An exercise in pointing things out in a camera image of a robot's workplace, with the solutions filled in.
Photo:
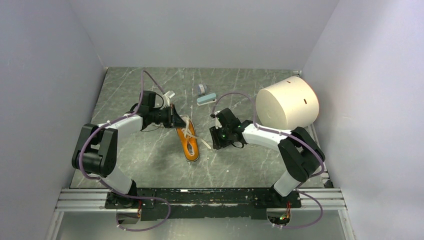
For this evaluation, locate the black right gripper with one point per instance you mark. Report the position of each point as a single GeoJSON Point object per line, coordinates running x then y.
{"type": "Point", "coordinates": [217, 142]}

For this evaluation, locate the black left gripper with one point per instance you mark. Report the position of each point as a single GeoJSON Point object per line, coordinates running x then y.
{"type": "Point", "coordinates": [173, 120]}

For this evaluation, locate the orange canvas sneaker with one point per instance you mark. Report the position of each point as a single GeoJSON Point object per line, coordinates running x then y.
{"type": "Point", "coordinates": [189, 146]}

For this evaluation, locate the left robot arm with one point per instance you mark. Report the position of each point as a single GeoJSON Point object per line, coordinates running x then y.
{"type": "Point", "coordinates": [96, 151]}

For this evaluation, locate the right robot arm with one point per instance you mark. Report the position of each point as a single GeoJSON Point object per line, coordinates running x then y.
{"type": "Point", "coordinates": [301, 155]}

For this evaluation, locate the teal stapler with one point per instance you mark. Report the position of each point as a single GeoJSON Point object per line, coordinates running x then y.
{"type": "Point", "coordinates": [206, 99]}

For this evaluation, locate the small tape roll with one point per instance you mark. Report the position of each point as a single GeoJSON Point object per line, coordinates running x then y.
{"type": "Point", "coordinates": [202, 89]}

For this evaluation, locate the white cylindrical container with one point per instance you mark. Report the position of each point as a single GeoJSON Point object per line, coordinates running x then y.
{"type": "Point", "coordinates": [287, 104]}

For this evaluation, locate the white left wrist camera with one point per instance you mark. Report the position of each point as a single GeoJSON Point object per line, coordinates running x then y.
{"type": "Point", "coordinates": [167, 98]}

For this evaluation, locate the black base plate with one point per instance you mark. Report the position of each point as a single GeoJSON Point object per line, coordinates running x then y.
{"type": "Point", "coordinates": [198, 203]}

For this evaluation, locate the aluminium frame rail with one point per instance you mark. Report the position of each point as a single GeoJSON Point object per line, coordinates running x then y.
{"type": "Point", "coordinates": [154, 159]}

